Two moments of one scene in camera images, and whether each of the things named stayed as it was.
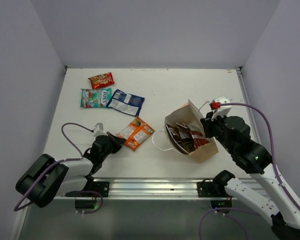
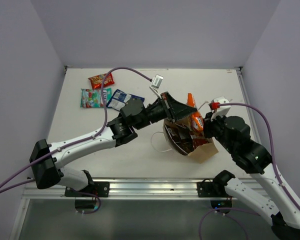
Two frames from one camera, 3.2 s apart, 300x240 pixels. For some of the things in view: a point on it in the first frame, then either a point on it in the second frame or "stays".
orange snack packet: x=135 y=133 -> x=197 y=121
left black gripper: x=118 y=142 -> x=177 y=109
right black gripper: x=207 y=123 stays
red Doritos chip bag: x=198 y=138 stays
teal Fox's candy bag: x=99 y=98 stays
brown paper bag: x=188 y=114 stays
